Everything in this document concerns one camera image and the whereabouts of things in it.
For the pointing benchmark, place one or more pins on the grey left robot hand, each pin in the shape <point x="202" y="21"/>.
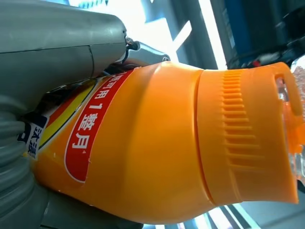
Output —
<point x="47" y="41"/>

